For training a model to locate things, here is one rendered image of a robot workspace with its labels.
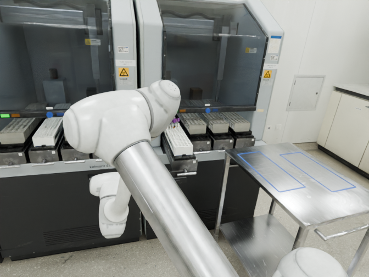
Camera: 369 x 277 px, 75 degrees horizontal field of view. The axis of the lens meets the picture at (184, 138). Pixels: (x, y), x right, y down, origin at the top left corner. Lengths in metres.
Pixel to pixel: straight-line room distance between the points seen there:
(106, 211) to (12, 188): 0.68
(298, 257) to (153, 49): 1.11
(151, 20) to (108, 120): 0.88
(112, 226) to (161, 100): 0.61
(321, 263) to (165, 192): 0.38
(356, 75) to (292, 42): 1.10
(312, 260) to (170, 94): 0.52
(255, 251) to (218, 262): 1.05
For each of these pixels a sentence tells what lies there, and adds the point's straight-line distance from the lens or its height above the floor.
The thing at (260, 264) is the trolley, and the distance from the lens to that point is 1.54.
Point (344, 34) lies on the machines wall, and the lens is 3.52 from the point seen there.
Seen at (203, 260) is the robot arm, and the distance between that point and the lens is 0.53.
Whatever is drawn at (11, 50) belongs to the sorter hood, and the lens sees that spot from 1.41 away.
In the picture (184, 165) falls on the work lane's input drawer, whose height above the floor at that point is 0.78.
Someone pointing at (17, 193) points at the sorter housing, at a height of 0.56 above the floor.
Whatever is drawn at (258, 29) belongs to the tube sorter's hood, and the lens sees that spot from 1.61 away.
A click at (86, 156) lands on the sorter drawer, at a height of 0.75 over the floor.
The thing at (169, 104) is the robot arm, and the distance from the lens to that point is 0.66.
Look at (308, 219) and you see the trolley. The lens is 1.03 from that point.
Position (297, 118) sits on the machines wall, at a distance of 3.43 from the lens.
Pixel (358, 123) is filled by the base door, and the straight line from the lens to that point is 3.37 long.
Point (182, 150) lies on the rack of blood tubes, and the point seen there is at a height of 0.85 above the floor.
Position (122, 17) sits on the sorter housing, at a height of 1.45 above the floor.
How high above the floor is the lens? 1.42
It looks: 25 degrees down
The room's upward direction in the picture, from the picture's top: 4 degrees clockwise
